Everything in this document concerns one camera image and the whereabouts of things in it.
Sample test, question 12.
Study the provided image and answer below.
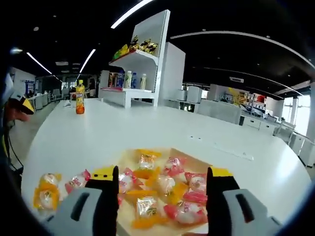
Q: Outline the white display shelf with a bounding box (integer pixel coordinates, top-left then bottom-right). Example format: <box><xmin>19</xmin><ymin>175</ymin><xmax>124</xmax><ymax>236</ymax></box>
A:
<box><xmin>98</xmin><ymin>9</ymin><xmax>171</xmax><ymax>109</ymax></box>

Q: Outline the ceiling light strip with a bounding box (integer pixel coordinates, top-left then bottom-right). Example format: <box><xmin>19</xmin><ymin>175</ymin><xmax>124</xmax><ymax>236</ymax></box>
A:
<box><xmin>110</xmin><ymin>0</ymin><xmax>155</xmax><ymax>30</ymax></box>
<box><xmin>79</xmin><ymin>48</ymin><xmax>96</xmax><ymax>73</ymax></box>
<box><xmin>26</xmin><ymin>52</ymin><xmax>53</xmax><ymax>75</ymax></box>

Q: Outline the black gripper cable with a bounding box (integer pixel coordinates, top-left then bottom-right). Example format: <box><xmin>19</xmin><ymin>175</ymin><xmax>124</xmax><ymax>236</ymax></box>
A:
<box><xmin>7</xmin><ymin>132</ymin><xmax>24</xmax><ymax>170</ymax></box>

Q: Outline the yellow green snack bag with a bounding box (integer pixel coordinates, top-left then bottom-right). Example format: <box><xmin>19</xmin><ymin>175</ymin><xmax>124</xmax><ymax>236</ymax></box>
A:
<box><xmin>113</xmin><ymin>43</ymin><xmax>135</xmax><ymax>59</ymax></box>

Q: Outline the white cube appliance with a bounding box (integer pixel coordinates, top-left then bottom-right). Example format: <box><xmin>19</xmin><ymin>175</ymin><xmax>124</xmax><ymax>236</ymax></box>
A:
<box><xmin>187</xmin><ymin>86</ymin><xmax>203</xmax><ymax>104</ymax></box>

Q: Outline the blue snack box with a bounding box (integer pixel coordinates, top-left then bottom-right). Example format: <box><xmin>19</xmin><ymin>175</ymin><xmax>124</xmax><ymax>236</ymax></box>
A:
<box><xmin>115</xmin><ymin>71</ymin><xmax>125</xmax><ymax>88</ymax></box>

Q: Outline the white table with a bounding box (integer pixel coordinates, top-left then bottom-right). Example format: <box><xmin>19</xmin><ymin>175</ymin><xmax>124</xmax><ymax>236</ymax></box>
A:
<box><xmin>21</xmin><ymin>97</ymin><xmax>313</xmax><ymax>236</ymax></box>

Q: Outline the blue white notice board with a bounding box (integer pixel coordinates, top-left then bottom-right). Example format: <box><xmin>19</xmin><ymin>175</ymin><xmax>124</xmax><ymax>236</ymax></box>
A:
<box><xmin>24</xmin><ymin>80</ymin><xmax>36</xmax><ymax>93</ymax></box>

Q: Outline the white drawer cabinet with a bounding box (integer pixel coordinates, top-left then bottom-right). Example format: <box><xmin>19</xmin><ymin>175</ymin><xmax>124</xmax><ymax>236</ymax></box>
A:
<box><xmin>242</xmin><ymin>115</ymin><xmax>278</xmax><ymax>135</ymax></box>

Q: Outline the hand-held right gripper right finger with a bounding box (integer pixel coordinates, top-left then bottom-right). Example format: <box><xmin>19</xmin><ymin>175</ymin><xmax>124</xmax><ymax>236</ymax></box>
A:
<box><xmin>206</xmin><ymin>167</ymin><xmax>283</xmax><ymax>236</ymax></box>

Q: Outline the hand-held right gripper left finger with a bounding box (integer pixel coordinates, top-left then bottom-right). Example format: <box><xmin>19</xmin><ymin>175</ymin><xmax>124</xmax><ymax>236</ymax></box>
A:
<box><xmin>41</xmin><ymin>165</ymin><xmax>119</xmax><ymax>236</ymax></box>

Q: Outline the yellow figure display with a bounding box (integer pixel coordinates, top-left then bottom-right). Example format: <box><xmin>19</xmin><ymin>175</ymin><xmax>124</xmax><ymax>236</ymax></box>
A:
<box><xmin>227</xmin><ymin>87</ymin><xmax>247</xmax><ymax>106</ymax></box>

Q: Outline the person's left hand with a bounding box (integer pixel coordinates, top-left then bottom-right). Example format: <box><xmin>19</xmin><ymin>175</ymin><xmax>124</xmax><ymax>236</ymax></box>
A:
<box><xmin>6</xmin><ymin>106</ymin><xmax>30</xmax><ymax>128</ymax></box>

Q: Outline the orange drink bottle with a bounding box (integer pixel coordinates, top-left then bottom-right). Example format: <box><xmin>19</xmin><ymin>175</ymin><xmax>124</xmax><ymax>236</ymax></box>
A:
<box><xmin>75</xmin><ymin>80</ymin><xmax>86</xmax><ymax>115</ymax></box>

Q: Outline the pink marshmallow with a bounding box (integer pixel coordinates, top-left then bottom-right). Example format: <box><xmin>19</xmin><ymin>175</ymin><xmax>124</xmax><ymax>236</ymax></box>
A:
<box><xmin>64</xmin><ymin>169</ymin><xmax>92</xmax><ymax>195</ymax></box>

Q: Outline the grey perforated partition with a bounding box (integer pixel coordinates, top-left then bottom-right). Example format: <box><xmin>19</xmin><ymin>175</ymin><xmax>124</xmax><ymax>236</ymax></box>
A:
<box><xmin>196</xmin><ymin>98</ymin><xmax>243</xmax><ymax>125</ymax></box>

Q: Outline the white square pillar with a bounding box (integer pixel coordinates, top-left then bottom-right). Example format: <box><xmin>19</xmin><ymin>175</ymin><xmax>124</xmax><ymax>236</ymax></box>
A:
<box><xmin>158</xmin><ymin>41</ymin><xmax>187</xmax><ymax>108</ymax></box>

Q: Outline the orange marshmallow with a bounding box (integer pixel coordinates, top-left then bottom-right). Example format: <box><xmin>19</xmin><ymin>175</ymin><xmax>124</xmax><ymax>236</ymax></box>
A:
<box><xmin>32</xmin><ymin>185</ymin><xmax>62</xmax><ymax>211</ymax></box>
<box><xmin>38</xmin><ymin>172</ymin><xmax>63</xmax><ymax>189</ymax></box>

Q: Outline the beige hexagonal bowl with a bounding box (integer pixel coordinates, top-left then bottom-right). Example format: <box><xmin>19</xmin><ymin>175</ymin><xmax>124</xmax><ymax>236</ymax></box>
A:
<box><xmin>115</xmin><ymin>147</ymin><xmax>214</xmax><ymax>236</ymax></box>

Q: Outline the pile of marshmallow packets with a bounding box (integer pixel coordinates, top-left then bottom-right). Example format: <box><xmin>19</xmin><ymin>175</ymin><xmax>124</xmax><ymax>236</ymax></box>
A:
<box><xmin>118</xmin><ymin>148</ymin><xmax>210</xmax><ymax>229</ymax></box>

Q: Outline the black yellow snack bag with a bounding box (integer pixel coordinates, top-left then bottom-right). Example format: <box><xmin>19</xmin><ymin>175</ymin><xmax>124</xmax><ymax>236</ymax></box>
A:
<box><xmin>130</xmin><ymin>35</ymin><xmax>140</xmax><ymax>50</ymax></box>
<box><xmin>139</xmin><ymin>38</ymin><xmax>158</xmax><ymax>54</ymax></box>

